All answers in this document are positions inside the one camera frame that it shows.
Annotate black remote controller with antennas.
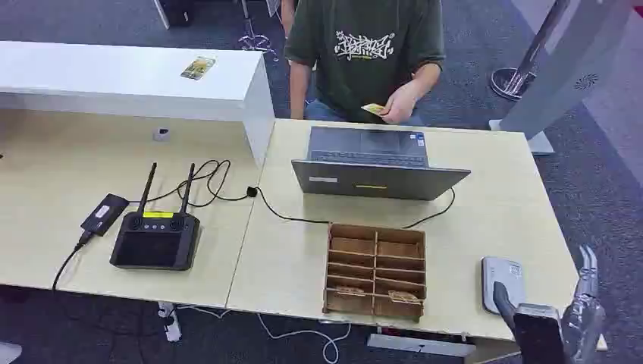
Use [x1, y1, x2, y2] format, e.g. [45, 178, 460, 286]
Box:
[109, 162, 201, 272]

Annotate long black looped cable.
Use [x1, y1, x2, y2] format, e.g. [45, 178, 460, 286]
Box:
[127, 159, 456, 230]

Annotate white desk foot bar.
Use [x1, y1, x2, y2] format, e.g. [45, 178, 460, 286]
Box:
[366, 333, 477, 359]

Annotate white furniture leg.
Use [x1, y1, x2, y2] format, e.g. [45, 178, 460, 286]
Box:
[152, 0, 194, 30]

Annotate grey laptop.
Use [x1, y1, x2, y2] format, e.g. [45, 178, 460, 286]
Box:
[291, 125, 472, 202]

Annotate wooden compartment card box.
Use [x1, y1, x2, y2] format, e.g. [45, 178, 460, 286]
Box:
[322, 222, 428, 322]

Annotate white floor cable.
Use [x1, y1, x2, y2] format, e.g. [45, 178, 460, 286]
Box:
[175, 303, 353, 364]

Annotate person's left hand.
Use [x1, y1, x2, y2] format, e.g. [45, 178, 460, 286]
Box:
[380, 83, 419, 126]

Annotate white power strip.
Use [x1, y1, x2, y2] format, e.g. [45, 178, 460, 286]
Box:
[158, 301, 183, 344]

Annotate person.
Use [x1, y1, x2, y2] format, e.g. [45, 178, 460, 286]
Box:
[280, 0, 447, 127]

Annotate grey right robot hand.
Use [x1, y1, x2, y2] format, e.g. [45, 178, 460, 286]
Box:
[493, 245, 607, 364]

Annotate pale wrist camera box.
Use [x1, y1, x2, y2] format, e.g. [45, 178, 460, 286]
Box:
[481, 256, 526, 316]

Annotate white counter shelf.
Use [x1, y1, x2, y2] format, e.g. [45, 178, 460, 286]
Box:
[0, 39, 276, 168]

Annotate chrome stanchion post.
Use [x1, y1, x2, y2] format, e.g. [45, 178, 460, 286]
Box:
[491, 0, 571, 102]

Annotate chrome chair base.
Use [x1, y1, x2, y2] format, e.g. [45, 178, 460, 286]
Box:
[237, 0, 281, 62]

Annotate white standing sign panel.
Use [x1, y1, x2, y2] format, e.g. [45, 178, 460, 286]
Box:
[489, 0, 643, 155]

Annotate black adapter cable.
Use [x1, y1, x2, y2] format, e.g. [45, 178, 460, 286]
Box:
[52, 230, 96, 293]

